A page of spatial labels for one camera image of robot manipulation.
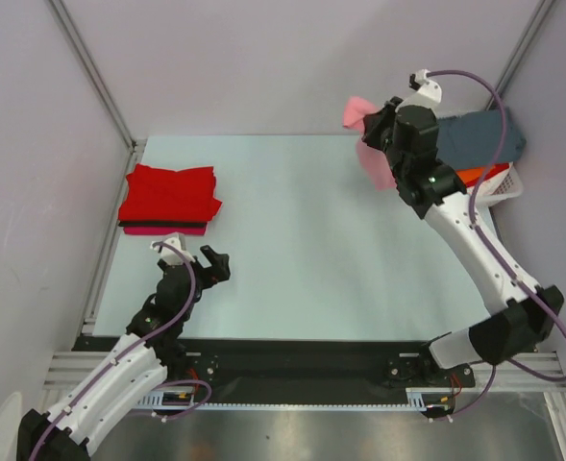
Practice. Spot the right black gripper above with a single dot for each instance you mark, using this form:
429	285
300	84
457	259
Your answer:
379	128

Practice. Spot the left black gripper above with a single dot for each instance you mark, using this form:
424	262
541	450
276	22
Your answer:
216	273

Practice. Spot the pink t shirt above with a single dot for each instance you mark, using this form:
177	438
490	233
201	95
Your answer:
372	161

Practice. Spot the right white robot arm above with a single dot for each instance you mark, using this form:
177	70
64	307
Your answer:
521	311

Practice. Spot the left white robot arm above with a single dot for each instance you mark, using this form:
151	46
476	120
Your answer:
146	358

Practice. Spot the folded magenta t shirt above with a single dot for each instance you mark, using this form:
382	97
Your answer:
161	231

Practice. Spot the grey blue t shirt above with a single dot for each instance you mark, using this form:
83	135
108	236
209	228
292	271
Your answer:
470	140

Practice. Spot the folded red t shirt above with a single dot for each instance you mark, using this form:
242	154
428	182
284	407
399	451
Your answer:
157	195

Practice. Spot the orange t shirt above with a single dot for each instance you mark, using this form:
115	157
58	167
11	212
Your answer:
470	177

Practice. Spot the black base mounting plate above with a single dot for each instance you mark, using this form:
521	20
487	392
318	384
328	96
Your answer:
294	371

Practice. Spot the red t shirt in basket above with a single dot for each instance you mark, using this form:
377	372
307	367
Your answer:
497	169

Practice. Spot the white plastic basket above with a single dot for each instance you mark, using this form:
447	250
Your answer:
502	187

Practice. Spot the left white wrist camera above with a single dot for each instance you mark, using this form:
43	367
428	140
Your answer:
171	250

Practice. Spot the white slotted cable duct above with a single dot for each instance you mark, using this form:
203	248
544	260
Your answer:
175	401

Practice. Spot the right aluminium corner post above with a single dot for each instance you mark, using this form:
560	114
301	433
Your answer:
531	32

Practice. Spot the aluminium corner post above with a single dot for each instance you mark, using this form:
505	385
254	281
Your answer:
531	32
78	47

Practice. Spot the left aluminium corner post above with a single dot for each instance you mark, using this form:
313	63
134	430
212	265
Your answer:
78	47

